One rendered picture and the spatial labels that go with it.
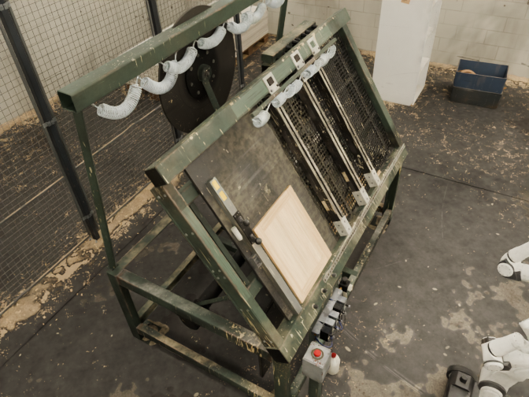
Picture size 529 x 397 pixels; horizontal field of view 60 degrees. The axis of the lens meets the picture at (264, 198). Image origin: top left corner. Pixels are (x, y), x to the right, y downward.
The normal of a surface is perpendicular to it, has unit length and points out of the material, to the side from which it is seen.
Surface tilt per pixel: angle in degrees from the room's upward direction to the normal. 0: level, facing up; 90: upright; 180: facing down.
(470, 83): 90
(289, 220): 58
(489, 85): 90
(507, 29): 90
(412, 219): 0
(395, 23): 90
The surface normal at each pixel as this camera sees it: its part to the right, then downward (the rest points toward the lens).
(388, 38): -0.48, 0.59
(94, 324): -0.04, -0.75
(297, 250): 0.71, -0.14
